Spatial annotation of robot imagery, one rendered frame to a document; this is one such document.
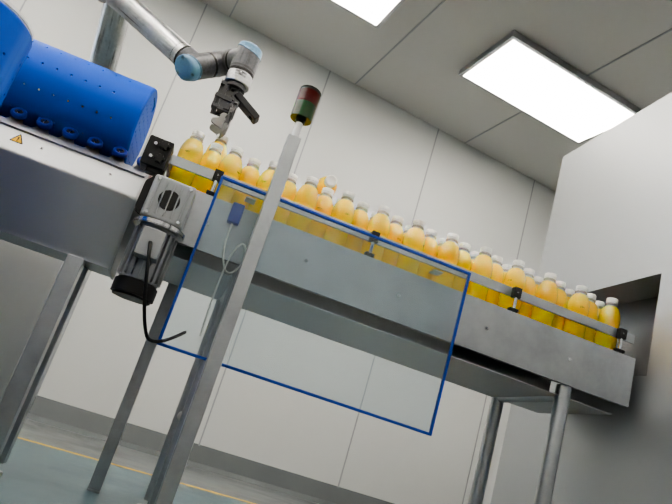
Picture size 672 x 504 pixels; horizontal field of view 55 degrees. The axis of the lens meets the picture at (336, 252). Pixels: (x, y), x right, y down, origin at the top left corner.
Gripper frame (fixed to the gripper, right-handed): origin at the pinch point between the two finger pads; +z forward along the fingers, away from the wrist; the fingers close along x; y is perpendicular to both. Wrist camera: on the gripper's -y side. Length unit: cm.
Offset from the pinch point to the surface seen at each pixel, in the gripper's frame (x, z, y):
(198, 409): 44, 87, -21
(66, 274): 15, 63, 25
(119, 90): 19.2, 6.3, 32.2
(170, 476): 44, 103, -20
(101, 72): 17.0, 2.1, 39.5
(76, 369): -270, 83, 44
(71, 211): 17, 46, 31
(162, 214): 42, 44, 5
